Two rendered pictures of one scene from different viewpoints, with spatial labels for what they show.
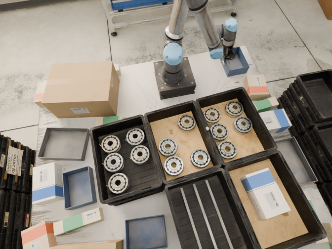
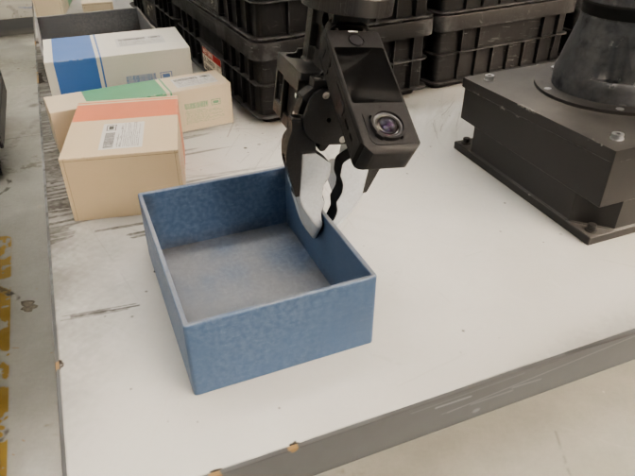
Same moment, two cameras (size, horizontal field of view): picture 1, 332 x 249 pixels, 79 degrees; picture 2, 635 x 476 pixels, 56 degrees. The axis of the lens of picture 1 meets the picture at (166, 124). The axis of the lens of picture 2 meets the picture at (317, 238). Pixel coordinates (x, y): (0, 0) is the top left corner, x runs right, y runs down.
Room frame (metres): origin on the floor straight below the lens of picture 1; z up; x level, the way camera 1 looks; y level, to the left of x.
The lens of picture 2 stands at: (1.46, -0.58, 1.05)
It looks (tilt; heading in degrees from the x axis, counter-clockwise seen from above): 34 degrees down; 166
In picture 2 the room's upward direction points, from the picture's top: straight up
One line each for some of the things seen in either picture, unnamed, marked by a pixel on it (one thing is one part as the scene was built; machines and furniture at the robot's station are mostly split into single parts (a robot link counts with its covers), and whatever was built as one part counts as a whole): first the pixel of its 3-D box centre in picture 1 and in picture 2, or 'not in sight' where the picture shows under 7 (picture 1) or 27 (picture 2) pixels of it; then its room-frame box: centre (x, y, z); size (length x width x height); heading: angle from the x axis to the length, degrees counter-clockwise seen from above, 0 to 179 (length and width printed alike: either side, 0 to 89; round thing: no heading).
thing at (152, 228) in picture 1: (146, 232); not in sight; (-0.06, 0.14, 0.74); 0.20 x 0.15 x 0.07; 94
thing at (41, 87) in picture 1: (48, 94); not in sight; (0.84, 0.81, 0.74); 0.16 x 0.12 x 0.07; 3
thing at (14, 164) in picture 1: (14, 160); not in sight; (0.48, 1.19, 0.41); 0.31 x 0.02 x 0.16; 8
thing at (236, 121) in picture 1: (243, 124); not in sight; (0.46, -0.44, 0.86); 0.10 x 0.10 x 0.01
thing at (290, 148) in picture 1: (287, 162); (98, 42); (0.26, -0.69, 0.73); 0.27 x 0.20 x 0.05; 9
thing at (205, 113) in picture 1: (212, 114); not in sight; (0.54, -0.27, 0.86); 0.10 x 0.10 x 0.01
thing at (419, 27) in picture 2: not in sight; (292, 38); (0.45, -0.36, 0.76); 0.40 x 0.30 x 0.12; 13
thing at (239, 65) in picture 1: (233, 61); (248, 263); (1.03, -0.53, 0.74); 0.20 x 0.15 x 0.07; 8
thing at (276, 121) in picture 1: (269, 122); (120, 73); (0.51, -0.65, 0.74); 0.20 x 0.12 x 0.09; 97
